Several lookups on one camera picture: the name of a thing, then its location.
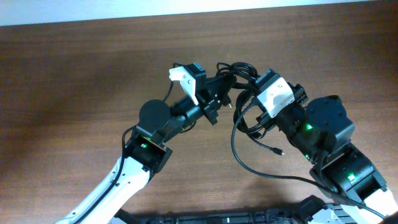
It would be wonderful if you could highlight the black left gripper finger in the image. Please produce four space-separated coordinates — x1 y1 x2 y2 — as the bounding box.
217 83 236 109
205 75 237 89

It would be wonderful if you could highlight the black USB cable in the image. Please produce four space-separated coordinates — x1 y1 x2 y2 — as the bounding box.
215 61 285 156

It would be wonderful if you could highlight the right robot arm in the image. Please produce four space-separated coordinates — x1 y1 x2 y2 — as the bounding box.
254 80 397 223

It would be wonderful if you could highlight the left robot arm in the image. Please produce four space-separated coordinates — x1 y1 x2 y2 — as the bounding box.
59 71 237 223

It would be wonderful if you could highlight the black left camera cable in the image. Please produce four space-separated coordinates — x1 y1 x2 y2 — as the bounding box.
74 62 187 224

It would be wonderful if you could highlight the black camera cable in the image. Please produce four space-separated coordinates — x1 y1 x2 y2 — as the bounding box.
230 101 388 220
74 62 187 224

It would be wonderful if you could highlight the black right camera cable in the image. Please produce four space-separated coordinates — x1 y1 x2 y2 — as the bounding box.
230 101 388 220

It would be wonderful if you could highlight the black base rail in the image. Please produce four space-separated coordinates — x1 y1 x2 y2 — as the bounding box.
113 195 358 224

